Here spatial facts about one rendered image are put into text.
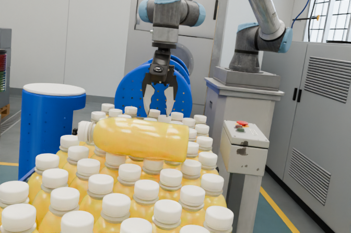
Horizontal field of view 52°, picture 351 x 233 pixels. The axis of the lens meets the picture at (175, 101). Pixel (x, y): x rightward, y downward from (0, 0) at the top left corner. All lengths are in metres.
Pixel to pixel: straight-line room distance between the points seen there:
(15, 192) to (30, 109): 1.17
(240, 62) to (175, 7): 0.77
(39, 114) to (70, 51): 4.91
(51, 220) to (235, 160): 0.57
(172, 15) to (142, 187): 0.58
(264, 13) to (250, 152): 0.72
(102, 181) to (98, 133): 0.12
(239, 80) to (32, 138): 0.96
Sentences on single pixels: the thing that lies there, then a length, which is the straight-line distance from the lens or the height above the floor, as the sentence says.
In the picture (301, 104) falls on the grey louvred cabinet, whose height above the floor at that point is 0.88.
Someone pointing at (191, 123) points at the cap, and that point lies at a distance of 1.05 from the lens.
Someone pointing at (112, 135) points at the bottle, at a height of 1.15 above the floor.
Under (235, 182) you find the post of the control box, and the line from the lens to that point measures 1.09.
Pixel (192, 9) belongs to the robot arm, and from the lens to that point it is 1.09.
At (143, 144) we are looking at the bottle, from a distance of 0.66.
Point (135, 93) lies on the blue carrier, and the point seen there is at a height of 1.12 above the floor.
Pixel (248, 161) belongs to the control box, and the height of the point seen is 1.04.
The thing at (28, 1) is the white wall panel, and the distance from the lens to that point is 6.69.
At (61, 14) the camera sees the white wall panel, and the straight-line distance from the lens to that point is 6.56.
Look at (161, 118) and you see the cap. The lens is 1.05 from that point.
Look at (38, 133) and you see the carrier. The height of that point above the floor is 0.85.
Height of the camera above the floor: 1.34
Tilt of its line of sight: 10 degrees down
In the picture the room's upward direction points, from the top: 7 degrees clockwise
